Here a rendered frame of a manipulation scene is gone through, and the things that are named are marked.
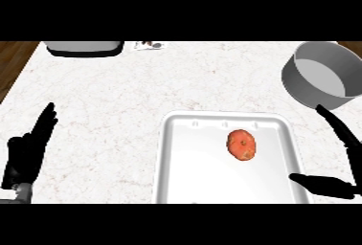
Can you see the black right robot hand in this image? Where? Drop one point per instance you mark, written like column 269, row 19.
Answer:
column 346, row 150

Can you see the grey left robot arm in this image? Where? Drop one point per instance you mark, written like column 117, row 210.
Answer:
column 17, row 194

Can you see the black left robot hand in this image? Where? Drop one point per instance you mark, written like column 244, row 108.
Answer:
column 25, row 150

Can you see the white plastic tray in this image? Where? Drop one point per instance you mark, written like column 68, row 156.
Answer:
column 226, row 178

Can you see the small white printed object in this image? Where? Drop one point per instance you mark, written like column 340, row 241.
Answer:
column 150, row 45

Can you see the grey metal pot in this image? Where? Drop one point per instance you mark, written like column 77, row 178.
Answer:
column 321, row 76

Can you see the orange squash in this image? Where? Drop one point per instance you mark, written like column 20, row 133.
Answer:
column 241, row 144

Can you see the grey and black appliance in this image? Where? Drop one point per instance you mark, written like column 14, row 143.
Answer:
column 85, row 48

